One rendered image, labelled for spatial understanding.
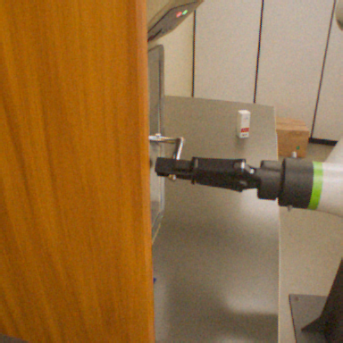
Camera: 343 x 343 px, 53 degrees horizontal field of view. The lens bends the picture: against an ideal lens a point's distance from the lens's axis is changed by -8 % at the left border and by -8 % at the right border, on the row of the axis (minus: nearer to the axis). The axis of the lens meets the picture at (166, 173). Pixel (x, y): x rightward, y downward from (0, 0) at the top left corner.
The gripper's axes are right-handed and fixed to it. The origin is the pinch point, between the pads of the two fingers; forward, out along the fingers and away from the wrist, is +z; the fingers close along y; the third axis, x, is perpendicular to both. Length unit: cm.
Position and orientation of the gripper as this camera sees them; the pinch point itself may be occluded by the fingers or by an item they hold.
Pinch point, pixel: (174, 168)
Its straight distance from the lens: 71.4
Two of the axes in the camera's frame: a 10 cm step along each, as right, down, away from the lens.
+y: -1.6, -3.3, -9.3
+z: -9.7, -1.2, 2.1
